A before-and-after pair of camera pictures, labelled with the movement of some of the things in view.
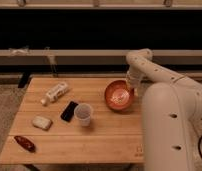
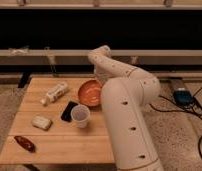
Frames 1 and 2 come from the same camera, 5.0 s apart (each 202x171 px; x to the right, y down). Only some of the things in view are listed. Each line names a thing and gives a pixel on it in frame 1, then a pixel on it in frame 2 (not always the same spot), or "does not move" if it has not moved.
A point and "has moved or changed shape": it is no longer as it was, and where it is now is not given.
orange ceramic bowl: (119, 95) has moved or changed shape
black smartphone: (68, 112) does not move
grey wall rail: (92, 57) does not move
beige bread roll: (41, 122) does not move
